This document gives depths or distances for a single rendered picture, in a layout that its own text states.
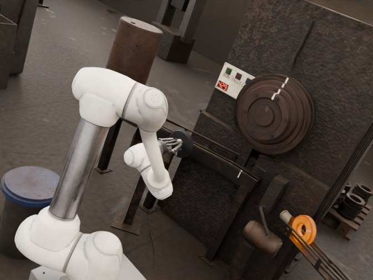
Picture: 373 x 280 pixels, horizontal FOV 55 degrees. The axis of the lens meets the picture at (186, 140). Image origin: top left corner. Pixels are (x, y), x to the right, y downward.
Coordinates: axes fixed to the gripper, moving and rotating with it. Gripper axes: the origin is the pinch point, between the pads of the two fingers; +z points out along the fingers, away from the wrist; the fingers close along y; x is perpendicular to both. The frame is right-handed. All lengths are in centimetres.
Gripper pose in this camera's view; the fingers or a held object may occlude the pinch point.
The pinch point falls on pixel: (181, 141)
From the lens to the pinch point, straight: 200.1
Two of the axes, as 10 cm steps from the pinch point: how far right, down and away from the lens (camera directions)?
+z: 5.8, -1.9, 7.9
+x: 3.2, -8.4, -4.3
